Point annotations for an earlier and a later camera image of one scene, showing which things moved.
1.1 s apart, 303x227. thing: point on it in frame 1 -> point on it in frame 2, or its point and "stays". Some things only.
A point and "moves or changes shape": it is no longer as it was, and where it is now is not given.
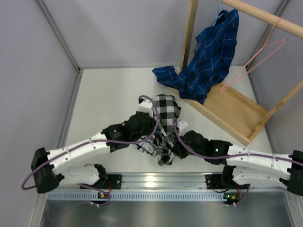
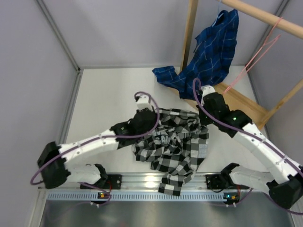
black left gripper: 152,124 stays
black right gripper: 177,149 -> 200,111
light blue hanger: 218,17 stays
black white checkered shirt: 163,145 moves or changes shape
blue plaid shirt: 210,62 stays
